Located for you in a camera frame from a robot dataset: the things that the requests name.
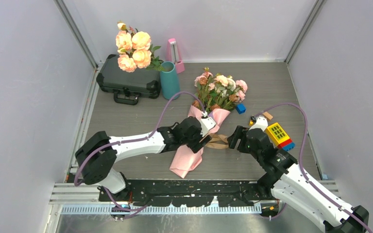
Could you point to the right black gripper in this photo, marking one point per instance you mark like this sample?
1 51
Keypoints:
239 133

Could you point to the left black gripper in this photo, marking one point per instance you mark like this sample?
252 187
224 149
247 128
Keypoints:
200 141

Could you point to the tan ribbon bow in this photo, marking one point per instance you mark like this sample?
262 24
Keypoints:
218 141

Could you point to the pink flower bouquet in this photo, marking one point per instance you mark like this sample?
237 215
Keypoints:
219 95

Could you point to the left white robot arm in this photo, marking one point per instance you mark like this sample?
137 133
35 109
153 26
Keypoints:
97 155

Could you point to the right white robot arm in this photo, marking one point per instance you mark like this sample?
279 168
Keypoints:
287 181

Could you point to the teal vase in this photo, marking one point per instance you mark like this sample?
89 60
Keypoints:
169 80

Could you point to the small blue brick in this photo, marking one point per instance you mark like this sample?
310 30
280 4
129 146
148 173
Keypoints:
240 108

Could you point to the wooden rectangular block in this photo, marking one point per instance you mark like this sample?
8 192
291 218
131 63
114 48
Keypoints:
267 115

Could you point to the yellow window block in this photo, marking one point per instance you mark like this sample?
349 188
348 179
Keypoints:
276 133

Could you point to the red flat brick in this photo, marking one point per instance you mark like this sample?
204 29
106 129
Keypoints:
284 143

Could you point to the blue flat brick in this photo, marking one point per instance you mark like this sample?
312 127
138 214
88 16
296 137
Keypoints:
289 146

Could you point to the black carrying case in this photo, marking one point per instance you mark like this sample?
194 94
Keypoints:
128 87

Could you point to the pink metronome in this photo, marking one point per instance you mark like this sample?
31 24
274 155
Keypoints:
173 55

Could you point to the peach artificial roses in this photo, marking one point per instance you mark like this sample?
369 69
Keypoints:
136 50

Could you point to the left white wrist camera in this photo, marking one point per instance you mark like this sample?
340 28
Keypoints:
207 124

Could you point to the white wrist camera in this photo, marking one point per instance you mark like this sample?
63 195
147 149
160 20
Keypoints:
260 123
207 124

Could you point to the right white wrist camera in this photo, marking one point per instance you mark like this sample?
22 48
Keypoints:
260 123

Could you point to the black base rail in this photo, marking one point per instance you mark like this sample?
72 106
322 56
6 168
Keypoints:
190 193

